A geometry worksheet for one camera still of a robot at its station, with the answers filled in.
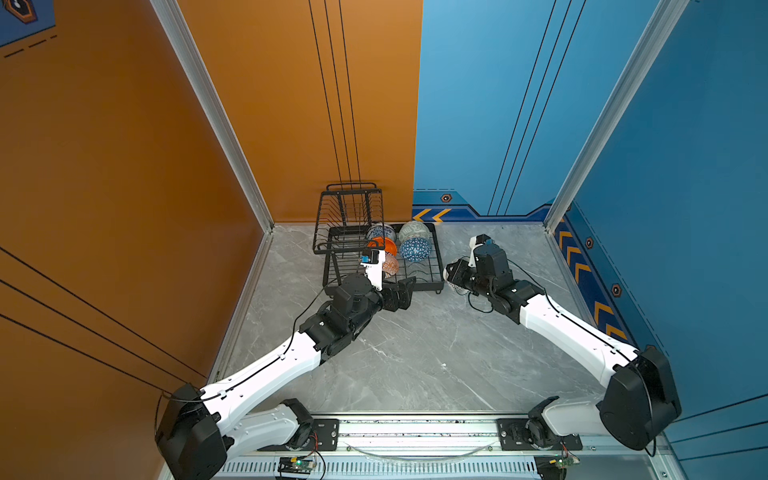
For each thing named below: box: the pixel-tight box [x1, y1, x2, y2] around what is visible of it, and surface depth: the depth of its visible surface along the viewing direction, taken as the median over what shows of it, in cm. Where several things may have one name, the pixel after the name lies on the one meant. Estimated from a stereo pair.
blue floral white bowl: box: [366, 223, 397, 245], surface depth 113 cm
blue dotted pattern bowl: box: [400, 237, 432, 262], surface depth 110 cm
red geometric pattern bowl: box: [382, 251, 400, 276], surface depth 104 cm
